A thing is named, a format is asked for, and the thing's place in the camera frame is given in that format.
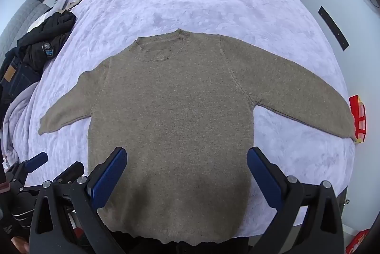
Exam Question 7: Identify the brown knit sweater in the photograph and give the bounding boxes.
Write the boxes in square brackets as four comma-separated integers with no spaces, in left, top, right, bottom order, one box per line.
[38,29,357,244]

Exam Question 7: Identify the black wall strip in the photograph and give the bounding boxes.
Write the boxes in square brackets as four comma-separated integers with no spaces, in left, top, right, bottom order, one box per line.
[318,6,349,51]

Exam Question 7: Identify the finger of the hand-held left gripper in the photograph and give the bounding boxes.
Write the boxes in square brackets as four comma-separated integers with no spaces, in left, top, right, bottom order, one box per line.
[6,152,49,182]
[53,161,86,183]

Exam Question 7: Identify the red box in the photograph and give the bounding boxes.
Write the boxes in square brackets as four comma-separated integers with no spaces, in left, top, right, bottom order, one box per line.
[349,95,367,143]

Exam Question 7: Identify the person's left hand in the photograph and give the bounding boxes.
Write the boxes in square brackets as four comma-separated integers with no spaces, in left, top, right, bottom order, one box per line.
[11,237,30,254]

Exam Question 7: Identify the red bag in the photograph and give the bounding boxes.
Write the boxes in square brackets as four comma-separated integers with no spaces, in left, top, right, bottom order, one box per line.
[344,229,370,254]

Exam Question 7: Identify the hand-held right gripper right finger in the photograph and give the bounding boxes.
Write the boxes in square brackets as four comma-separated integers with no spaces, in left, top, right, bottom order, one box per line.
[246,146,346,254]

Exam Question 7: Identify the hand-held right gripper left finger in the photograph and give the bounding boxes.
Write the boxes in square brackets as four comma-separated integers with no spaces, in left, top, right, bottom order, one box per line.
[29,147,128,254]

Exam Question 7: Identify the black jacket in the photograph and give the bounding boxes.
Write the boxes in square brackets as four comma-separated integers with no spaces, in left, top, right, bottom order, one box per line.
[16,9,77,76]

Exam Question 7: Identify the dark blue jeans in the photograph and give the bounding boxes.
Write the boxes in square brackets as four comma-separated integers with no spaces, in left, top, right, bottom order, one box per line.
[0,48,40,106]

